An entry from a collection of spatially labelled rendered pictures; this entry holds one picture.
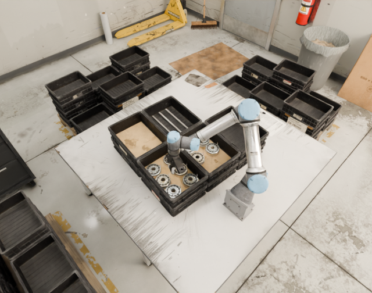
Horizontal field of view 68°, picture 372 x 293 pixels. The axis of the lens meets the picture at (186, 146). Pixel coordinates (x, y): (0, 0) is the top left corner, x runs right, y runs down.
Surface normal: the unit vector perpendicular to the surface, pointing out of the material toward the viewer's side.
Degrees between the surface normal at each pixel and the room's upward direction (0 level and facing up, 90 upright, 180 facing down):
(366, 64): 78
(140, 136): 0
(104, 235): 0
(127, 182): 0
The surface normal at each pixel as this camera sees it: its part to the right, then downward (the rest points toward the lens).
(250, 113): -0.17, 0.00
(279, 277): 0.00, -0.65
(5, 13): 0.70, 0.55
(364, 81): -0.69, 0.36
